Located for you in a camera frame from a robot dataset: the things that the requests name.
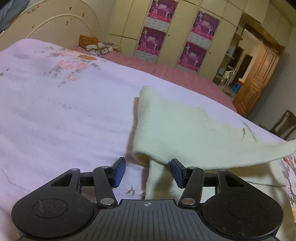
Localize upper right pink poster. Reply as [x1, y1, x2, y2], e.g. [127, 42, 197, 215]
[191, 11, 220, 40]

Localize open shelf unit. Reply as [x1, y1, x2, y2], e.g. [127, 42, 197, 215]
[213, 30, 243, 85]

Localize upper left pink poster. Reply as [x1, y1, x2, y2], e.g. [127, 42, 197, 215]
[148, 0, 178, 19]

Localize blue curtain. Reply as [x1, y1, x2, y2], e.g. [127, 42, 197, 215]
[1, 0, 29, 32]

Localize pink poster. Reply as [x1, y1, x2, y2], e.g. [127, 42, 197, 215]
[178, 42, 207, 73]
[137, 27, 166, 56]
[148, 0, 178, 19]
[191, 11, 220, 40]

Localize lower left pink poster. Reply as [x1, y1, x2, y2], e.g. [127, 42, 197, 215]
[137, 27, 166, 56]

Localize cream curved headboard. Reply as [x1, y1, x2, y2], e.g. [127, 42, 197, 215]
[1, 0, 102, 50]

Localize dark wooden chair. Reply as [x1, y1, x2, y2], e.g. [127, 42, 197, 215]
[259, 110, 296, 141]

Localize cream wardrobe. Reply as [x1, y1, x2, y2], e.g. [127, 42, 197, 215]
[106, 1, 292, 80]

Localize brown wooden door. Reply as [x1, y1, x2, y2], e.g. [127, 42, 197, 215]
[233, 44, 285, 118]

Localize lower right pink poster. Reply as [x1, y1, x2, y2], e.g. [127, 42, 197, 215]
[178, 42, 207, 73]

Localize floral lilac bedspread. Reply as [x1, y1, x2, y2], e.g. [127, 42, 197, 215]
[1, 39, 295, 240]

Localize pink checked bed sheet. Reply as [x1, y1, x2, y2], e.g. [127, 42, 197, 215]
[72, 47, 235, 111]

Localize pale green knit sweater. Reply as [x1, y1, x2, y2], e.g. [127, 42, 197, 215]
[133, 86, 295, 200]

